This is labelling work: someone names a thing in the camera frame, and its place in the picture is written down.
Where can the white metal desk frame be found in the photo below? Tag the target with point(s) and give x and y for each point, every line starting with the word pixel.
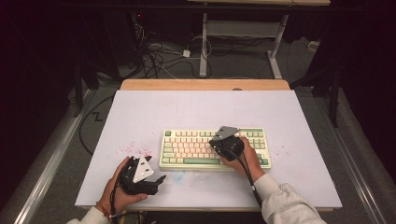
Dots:
pixel 203 46

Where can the person's left hand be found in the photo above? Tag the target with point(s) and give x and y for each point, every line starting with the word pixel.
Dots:
pixel 112 193

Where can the aluminium rail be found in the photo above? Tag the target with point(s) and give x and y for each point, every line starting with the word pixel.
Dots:
pixel 46 174
pixel 351 168

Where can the white power adapter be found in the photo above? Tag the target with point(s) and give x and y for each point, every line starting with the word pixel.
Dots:
pixel 186 53

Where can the person's right hand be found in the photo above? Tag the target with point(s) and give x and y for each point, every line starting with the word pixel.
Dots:
pixel 252 165

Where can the black metal stand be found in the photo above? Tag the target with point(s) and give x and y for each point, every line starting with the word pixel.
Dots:
pixel 77 93
pixel 334 99

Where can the small white box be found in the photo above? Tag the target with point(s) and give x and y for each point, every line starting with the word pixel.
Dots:
pixel 313 45

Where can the green and cream keyboard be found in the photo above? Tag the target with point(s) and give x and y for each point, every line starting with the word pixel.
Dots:
pixel 190 149

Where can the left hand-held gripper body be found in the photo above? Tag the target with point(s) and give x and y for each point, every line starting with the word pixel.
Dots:
pixel 141 174

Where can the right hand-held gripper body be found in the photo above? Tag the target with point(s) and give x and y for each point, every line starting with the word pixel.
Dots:
pixel 229 146

